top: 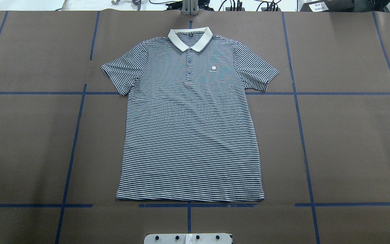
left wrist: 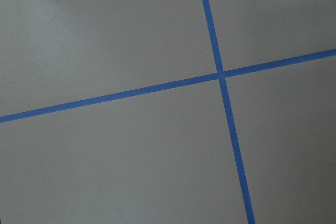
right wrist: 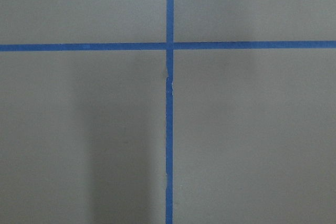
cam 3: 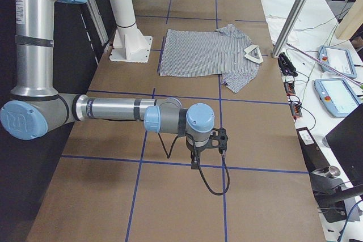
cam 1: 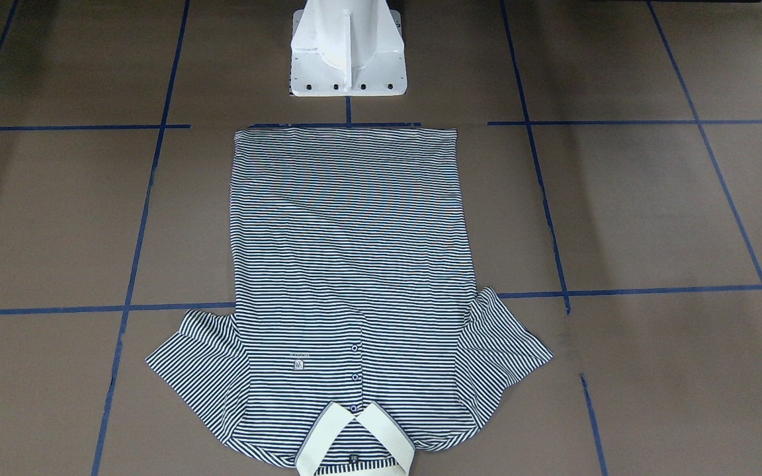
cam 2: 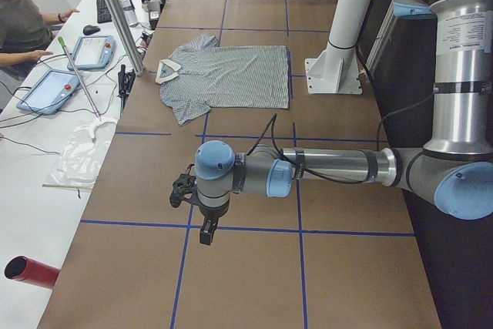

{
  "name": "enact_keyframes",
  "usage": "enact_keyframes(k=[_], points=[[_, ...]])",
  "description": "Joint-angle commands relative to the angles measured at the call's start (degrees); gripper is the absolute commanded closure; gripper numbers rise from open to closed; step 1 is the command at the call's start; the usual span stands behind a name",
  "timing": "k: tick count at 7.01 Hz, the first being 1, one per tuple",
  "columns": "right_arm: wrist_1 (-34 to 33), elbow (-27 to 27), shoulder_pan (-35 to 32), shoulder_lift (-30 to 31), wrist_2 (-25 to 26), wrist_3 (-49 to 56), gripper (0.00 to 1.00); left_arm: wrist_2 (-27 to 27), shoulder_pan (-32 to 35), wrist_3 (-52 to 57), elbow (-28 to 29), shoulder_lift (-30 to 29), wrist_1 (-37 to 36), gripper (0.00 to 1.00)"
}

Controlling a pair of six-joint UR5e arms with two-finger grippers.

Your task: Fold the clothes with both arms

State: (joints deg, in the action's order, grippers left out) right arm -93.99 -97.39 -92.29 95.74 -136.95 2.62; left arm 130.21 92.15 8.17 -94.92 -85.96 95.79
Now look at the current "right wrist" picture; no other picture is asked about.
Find blue tape grid lines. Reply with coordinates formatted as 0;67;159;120
1;0;335;223

